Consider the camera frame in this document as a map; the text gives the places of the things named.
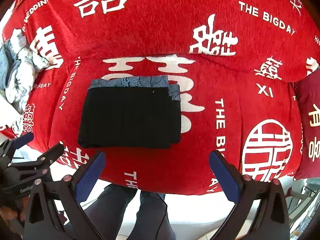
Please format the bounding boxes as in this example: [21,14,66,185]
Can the dark red cushion gold characters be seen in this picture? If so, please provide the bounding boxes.
[293,70,320,180]

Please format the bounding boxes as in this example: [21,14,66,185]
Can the white and grey crumpled clothes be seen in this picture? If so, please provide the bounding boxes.
[1,29,50,136]

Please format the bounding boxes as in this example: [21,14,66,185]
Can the person's left hand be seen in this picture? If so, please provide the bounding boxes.
[0,197,29,225]

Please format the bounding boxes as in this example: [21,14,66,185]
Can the red sofa cover white characters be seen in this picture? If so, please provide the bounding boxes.
[2,0,319,194]

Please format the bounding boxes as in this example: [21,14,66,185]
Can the person's dark grey trouser legs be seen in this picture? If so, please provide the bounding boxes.
[84,184,176,239]

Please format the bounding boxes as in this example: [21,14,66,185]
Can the black pants with grey waistband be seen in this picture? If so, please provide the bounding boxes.
[78,75,182,148]

